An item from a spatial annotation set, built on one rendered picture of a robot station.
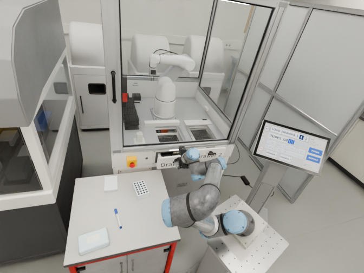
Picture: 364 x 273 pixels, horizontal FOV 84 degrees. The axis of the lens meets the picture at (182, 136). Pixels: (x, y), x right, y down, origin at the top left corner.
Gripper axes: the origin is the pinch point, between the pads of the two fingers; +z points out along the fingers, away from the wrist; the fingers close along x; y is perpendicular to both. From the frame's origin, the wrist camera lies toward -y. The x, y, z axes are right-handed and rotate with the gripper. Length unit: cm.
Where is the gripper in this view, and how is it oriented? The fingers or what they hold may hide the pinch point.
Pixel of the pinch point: (177, 161)
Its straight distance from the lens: 152.9
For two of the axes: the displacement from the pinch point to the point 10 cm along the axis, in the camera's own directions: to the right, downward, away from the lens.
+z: -2.9, 3.2, 9.0
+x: 9.5, -0.5, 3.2
